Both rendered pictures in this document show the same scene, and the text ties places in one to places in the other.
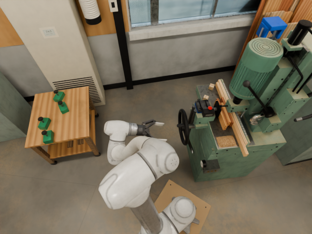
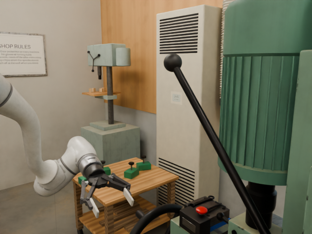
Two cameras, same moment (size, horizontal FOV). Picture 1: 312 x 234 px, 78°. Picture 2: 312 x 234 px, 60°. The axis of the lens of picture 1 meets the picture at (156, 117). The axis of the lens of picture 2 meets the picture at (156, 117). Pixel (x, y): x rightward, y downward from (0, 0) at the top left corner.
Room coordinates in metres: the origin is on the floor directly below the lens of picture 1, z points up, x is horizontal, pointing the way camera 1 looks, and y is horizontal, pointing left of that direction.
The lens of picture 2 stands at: (0.40, -0.89, 1.40)
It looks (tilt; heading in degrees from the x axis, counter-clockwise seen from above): 11 degrees down; 61
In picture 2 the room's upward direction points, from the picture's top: straight up
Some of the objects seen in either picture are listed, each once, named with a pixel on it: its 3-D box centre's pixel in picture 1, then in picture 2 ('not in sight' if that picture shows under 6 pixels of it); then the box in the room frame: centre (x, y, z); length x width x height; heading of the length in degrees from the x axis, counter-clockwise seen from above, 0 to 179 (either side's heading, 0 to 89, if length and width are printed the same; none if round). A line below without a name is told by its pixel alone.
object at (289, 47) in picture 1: (295, 39); not in sight; (0.85, -0.69, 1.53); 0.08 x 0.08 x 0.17; 6
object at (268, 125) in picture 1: (269, 122); not in sight; (0.70, -0.75, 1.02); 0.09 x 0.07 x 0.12; 6
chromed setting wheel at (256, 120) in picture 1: (258, 119); not in sight; (0.72, -0.69, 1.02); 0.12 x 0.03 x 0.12; 96
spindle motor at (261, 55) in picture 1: (253, 70); (269, 90); (0.83, -0.55, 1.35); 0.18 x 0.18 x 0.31
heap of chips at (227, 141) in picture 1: (226, 140); not in sight; (0.62, -0.49, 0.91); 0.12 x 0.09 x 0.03; 96
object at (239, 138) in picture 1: (229, 114); not in sight; (0.83, -0.55, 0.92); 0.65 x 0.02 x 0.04; 6
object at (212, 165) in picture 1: (210, 166); not in sight; (0.56, -0.44, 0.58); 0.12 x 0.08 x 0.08; 96
